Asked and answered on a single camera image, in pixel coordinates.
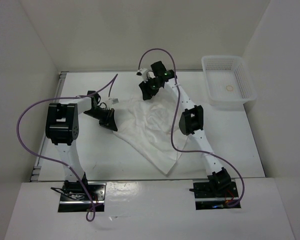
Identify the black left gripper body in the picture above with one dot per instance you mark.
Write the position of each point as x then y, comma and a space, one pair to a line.
98, 114

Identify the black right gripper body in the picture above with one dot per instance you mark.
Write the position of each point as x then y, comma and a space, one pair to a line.
153, 85

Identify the white pleated skirt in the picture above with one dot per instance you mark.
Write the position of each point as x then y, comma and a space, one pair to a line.
146, 126

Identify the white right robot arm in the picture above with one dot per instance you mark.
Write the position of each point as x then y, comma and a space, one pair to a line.
191, 123

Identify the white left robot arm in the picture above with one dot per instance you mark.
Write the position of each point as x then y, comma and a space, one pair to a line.
62, 128

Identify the white perforated plastic basket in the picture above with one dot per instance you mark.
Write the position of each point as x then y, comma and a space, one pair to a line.
220, 71

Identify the tan rubber band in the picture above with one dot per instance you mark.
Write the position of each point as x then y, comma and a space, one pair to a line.
229, 88

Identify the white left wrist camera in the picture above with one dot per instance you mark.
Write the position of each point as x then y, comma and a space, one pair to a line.
113, 101

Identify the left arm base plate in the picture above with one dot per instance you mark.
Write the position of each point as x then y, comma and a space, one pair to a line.
77, 201

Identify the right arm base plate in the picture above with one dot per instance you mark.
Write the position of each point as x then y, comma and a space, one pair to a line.
206, 199

